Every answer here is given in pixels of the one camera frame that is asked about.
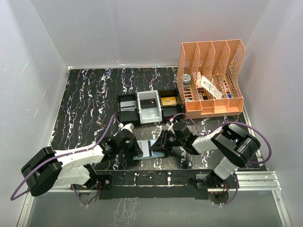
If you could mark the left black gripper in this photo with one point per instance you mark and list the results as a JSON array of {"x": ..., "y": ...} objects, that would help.
[{"x": 135, "y": 150}]

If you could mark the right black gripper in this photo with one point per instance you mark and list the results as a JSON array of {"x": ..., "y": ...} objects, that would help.
[{"x": 161, "y": 144}]

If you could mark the green card holder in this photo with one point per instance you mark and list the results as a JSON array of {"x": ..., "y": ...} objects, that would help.
[{"x": 155, "y": 154}]

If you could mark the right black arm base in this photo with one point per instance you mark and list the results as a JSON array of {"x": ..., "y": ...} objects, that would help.
[{"x": 209, "y": 181}]

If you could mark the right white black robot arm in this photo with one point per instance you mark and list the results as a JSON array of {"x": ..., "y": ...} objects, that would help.
[{"x": 237, "y": 146}]

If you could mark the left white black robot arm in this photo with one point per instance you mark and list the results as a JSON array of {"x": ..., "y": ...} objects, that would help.
[{"x": 50, "y": 168}]

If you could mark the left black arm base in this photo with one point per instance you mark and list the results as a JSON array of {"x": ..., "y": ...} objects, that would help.
[{"x": 99, "y": 182}]

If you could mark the black credit card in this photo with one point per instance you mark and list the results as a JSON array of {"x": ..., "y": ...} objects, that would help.
[{"x": 148, "y": 103}]

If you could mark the gold credit card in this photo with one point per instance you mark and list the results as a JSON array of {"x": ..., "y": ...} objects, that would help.
[{"x": 169, "y": 101}]

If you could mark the white middle tray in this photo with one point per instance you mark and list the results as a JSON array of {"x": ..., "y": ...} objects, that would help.
[{"x": 149, "y": 115}]

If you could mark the right black tray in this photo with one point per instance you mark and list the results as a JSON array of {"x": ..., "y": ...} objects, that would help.
[{"x": 169, "y": 111}]

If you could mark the black tray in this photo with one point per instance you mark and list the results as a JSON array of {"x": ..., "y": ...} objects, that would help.
[
  {"x": 169, "y": 111},
  {"x": 126, "y": 117}
]

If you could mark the left black tray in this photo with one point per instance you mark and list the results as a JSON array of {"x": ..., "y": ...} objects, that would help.
[{"x": 126, "y": 117}]

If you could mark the small round jar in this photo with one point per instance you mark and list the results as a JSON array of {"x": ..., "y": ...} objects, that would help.
[{"x": 186, "y": 81}]

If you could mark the white paper packet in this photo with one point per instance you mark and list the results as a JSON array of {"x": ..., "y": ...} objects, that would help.
[{"x": 211, "y": 88}]

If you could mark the orange file organizer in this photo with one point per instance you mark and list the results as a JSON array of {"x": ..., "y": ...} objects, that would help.
[{"x": 220, "y": 62}]

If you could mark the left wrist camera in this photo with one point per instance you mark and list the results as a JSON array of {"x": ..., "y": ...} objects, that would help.
[{"x": 128, "y": 127}]

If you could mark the aluminium frame rail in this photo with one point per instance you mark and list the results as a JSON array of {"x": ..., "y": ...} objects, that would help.
[{"x": 163, "y": 199}]

